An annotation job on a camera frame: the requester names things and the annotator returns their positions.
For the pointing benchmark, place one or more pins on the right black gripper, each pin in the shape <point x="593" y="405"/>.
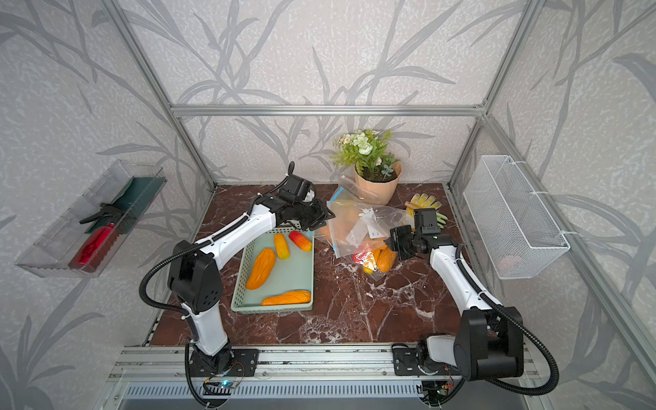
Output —
<point x="395" y="236"/>

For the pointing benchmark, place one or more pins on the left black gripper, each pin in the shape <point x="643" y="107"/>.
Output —
<point x="322" y="215"/>

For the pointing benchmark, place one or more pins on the red orange mango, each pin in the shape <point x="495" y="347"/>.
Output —
<point x="301" y="241"/>

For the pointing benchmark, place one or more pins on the yellow orange mango small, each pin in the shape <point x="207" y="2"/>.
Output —
<point x="281" y="247"/>

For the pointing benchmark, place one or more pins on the clear zip-top bag blue zipper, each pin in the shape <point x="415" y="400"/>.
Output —
<point x="375" y="252"/>

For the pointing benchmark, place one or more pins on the large orange mango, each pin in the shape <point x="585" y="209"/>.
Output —
<point x="262" y="268"/>

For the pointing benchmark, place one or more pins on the long orange mango front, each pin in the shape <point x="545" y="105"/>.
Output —
<point x="288" y="298"/>

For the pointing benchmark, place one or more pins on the clear zip-top bag white print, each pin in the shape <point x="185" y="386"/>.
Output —
<point x="359" y="227"/>

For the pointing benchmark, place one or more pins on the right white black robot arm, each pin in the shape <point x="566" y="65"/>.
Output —
<point x="489" y="344"/>

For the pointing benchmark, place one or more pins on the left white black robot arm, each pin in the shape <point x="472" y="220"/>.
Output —
<point x="194" y="273"/>

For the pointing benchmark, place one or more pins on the yellow green garden gloves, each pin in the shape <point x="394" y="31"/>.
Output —
<point x="421" y="201"/>

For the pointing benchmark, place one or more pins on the green perforated plastic basket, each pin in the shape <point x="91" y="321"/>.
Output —
<point x="292" y="274"/>

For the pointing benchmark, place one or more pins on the potted artificial plant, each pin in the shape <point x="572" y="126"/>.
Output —
<point x="377" y="171"/>

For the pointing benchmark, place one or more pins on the dark green cloth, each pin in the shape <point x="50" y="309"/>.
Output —
<point x="134" y="199"/>

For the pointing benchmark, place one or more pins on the black pruning shears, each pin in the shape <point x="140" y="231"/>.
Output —
<point x="106" y="210"/>

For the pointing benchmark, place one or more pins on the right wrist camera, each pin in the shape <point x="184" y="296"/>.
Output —
<point x="426" y="222"/>

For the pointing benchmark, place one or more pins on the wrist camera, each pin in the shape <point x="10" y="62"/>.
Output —
<point x="297" y="190"/>
<point x="426" y="222"/>

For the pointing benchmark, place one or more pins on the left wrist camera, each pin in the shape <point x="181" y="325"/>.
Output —
<point x="297" y="190"/>

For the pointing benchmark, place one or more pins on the white wire mesh basket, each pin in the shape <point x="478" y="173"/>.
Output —
<point x="519" y="234"/>

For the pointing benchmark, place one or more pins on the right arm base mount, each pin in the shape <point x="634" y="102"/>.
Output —
<point x="415" y="361"/>

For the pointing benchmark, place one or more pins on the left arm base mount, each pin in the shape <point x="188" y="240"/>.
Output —
<point x="236" y="363"/>

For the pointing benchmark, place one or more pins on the clear plastic wall tray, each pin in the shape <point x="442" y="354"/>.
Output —
<point x="82" y="242"/>

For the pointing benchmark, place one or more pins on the red handled brush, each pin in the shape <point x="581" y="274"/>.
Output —
<point x="95" y="249"/>

